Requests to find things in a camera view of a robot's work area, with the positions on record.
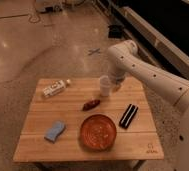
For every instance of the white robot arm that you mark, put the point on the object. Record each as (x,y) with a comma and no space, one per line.
(123,59)

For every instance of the orange ceramic plate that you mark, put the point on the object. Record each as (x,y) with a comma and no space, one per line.
(98,132)

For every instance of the dark red snack packet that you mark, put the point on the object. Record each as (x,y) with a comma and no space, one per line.
(90,105)

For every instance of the wooden folding table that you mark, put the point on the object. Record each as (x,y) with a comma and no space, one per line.
(138,142)

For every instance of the black and white case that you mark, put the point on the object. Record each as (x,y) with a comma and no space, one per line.
(128,115)

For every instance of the blue sponge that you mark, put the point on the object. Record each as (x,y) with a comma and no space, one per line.
(56,129)

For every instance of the black box on floor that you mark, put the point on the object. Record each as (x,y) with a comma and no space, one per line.
(115,31)

